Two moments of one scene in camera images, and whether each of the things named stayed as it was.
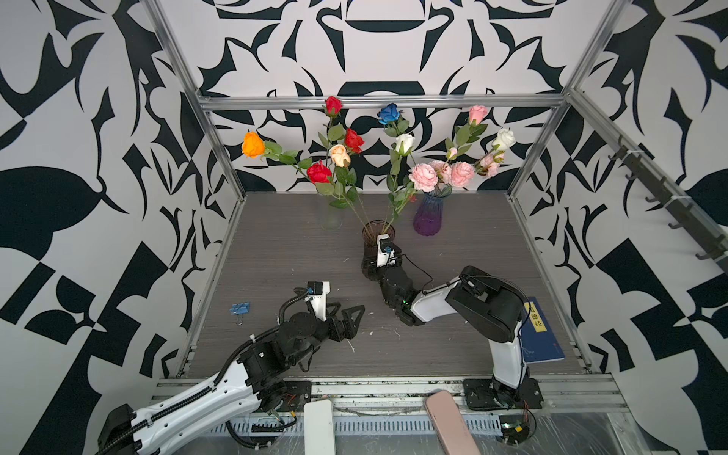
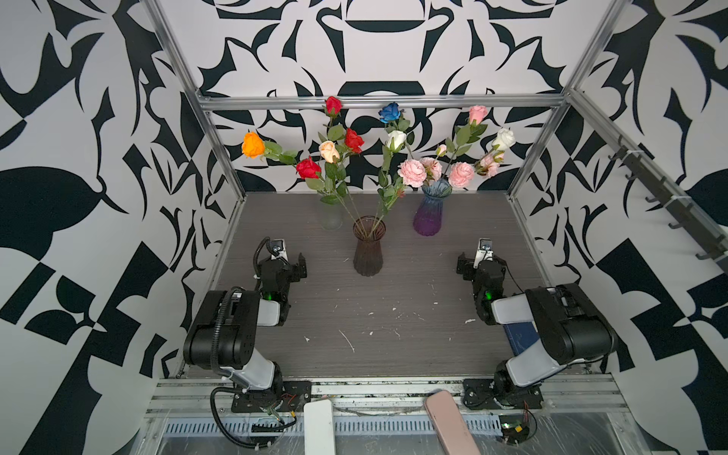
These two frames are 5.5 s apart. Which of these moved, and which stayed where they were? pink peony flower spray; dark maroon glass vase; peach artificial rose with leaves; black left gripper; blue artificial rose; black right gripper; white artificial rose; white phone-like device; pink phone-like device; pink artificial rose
Moved: dark maroon glass vase; peach artificial rose with leaves; black right gripper; black left gripper
Stayed: blue artificial rose; white phone-like device; pink phone-like device; white artificial rose; pink artificial rose; pink peony flower spray
